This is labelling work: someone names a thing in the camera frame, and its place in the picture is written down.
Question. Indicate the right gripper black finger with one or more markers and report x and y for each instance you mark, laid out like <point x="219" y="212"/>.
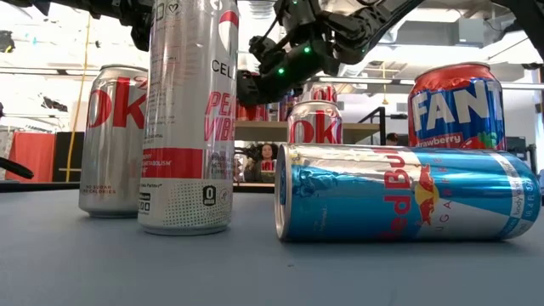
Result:
<point x="251" y="91"/>

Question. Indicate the red Fanta strawberry can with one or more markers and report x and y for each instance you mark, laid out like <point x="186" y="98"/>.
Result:
<point x="253" y="115"/>
<point x="457" y="110"/>

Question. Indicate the blue silver Red Bull can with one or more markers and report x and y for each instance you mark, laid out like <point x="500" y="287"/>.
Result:
<point x="285" y="111"/>
<point x="404" y="195"/>

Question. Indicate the silver Diet Coke can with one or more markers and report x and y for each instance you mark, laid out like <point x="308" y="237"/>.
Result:
<point x="324" y="93"/>
<point x="112" y="144"/>
<point x="314" y="127"/>

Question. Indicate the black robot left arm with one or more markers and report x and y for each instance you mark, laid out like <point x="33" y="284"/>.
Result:
<point x="106" y="7"/>

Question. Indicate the person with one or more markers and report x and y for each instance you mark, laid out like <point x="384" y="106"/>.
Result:
<point x="268" y="151"/>
<point x="392" y="138"/>

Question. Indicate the white Celsius Peach Vibe can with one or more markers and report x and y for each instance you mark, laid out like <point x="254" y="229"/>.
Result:
<point x="187" y="127"/>

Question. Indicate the black ceiling fixture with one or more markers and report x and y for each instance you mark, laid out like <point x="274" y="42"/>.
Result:
<point x="6" y="42"/>

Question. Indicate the black partition panel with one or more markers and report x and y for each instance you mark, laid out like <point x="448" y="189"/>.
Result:
<point x="59" y="153"/>

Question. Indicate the orange partition panel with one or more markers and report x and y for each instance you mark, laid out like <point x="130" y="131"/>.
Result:
<point x="34" y="146"/>

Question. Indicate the wooden shelf with black frame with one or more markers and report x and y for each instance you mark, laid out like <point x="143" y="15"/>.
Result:
<point x="359" y="132"/>

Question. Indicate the black metal table frame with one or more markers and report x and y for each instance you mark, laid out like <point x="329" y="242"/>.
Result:
<point x="42" y="187"/>

